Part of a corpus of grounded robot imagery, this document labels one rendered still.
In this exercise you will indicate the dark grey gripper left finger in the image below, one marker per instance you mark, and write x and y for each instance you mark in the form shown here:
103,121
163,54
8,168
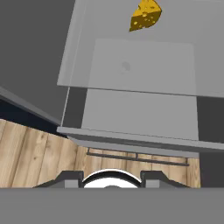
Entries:
70,178

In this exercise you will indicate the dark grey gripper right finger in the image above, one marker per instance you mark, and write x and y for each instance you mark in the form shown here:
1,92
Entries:
153,178

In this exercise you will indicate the grey fridge drawer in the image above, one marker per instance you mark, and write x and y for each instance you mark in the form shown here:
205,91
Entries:
140,116

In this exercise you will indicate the clear glass fridge shelf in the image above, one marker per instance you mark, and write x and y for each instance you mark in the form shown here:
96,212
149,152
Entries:
145,64

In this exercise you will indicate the dark grey fridge door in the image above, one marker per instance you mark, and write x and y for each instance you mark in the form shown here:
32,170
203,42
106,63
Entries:
32,52

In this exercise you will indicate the white and black round thing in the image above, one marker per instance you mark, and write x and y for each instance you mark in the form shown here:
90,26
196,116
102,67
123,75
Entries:
112,177

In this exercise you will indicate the yellow cheese wedge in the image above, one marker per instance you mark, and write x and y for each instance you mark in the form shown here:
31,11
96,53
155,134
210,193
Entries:
145,15

